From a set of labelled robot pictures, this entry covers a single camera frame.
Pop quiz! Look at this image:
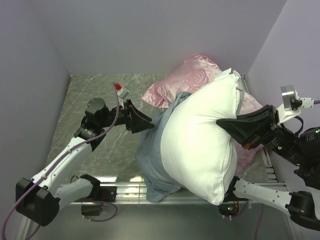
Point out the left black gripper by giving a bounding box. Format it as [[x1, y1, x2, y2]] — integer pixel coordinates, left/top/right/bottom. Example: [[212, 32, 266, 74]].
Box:
[[99, 99, 155, 133]]

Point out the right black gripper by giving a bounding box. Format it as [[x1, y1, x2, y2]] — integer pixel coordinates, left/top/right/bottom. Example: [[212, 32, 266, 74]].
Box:
[[213, 101, 307, 162]]

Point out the white pillow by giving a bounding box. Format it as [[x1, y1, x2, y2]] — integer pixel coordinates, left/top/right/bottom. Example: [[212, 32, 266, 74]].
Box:
[[160, 68, 243, 206]]

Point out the green beige patchwork pillowcase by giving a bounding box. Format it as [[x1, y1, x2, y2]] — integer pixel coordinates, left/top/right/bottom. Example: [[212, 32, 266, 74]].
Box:
[[134, 92, 191, 203]]

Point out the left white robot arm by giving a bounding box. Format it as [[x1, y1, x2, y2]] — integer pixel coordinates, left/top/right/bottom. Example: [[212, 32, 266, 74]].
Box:
[[14, 98, 154, 227]]

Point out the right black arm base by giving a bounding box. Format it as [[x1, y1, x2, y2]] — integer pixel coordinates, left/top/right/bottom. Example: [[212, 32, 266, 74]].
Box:
[[217, 192, 240, 220]]

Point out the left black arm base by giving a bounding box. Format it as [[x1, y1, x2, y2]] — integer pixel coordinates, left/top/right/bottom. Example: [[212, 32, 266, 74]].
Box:
[[79, 186, 118, 219]]

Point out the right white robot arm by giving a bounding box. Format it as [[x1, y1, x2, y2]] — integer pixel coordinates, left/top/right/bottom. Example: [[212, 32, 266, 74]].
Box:
[[216, 105, 320, 231]]

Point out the pink rose satin pillow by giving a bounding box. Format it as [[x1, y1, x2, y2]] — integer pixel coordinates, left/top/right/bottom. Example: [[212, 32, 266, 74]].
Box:
[[141, 55, 263, 177]]

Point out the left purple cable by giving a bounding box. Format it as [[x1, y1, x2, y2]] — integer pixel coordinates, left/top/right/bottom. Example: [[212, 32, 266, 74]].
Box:
[[0, 82, 120, 240]]

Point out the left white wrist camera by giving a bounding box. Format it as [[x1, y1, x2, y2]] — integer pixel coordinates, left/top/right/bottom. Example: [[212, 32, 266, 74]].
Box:
[[115, 83, 130, 108]]

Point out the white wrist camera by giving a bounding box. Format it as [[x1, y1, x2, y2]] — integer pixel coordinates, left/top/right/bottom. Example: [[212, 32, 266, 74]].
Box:
[[115, 83, 130, 108], [276, 85, 315, 124]]

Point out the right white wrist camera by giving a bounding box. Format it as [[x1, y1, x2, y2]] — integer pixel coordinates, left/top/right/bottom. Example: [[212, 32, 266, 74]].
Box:
[[276, 85, 315, 124]]

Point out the aluminium front rail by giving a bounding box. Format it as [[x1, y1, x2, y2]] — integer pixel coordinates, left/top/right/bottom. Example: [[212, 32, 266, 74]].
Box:
[[59, 181, 251, 206]]

